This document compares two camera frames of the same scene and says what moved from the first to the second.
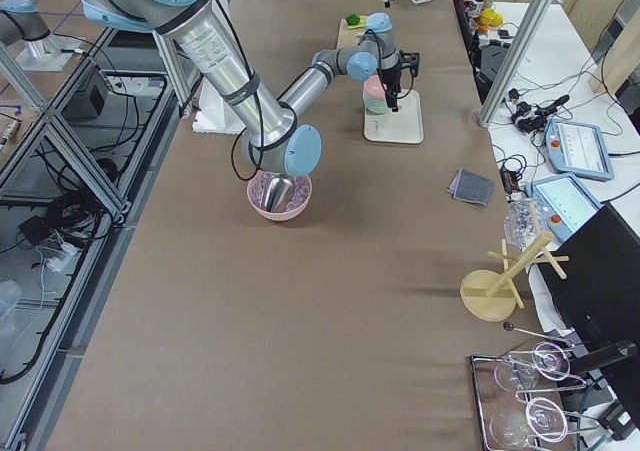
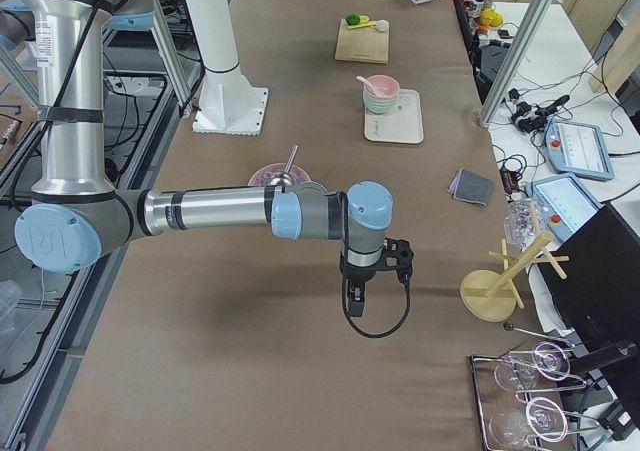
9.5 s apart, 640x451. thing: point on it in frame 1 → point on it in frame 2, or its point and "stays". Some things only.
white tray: (403, 126) stays
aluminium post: (523, 46) stays
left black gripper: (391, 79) → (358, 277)
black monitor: (591, 280) stays
